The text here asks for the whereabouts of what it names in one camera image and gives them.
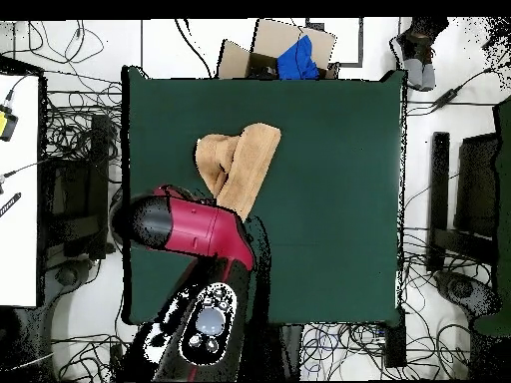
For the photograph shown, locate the tan terry towel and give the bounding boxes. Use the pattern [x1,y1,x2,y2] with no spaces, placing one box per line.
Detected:
[194,122,282,222]

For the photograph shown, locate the dark green table cloth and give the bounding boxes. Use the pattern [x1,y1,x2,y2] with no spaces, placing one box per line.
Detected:
[121,65,406,326]

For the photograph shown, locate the blue cloth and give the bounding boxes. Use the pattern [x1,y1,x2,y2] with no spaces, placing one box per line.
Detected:
[275,34,320,81]

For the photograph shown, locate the black chair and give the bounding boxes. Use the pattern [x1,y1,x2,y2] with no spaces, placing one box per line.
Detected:
[426,131,500,272]
[41,114,117,262]

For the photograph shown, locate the open cardboard box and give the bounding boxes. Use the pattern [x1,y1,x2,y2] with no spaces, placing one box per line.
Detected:
[217,18,341,81]

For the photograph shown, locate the black power strip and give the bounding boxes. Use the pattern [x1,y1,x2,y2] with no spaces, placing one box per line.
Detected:
[383,308,407,369]

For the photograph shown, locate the person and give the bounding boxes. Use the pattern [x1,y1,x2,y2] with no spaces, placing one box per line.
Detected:
[392,16,450,92]

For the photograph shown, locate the black power adapter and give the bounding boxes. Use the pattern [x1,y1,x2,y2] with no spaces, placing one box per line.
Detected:
[432,88,460,111]

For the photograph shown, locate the white desk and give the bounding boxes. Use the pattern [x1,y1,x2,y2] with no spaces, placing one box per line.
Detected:
[0,73,41,308]

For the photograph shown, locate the black striped bar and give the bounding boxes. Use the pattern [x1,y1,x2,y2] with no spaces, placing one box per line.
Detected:
[0,191,22,218]

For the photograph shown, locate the yellow and black device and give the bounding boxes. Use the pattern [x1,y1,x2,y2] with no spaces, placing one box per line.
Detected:
[0,104,20,143]

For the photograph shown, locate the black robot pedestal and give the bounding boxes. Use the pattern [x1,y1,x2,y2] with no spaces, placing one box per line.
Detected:
[247,324,305,382]

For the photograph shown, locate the tangled black cables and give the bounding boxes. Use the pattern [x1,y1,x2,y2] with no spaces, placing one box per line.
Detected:
[299,321,387,380]
[400,226,494,380]
[41,89,123,161]
[51,333,137,382]

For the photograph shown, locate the black square frame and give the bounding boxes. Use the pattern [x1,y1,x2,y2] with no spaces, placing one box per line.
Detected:
[304,16,365,68]

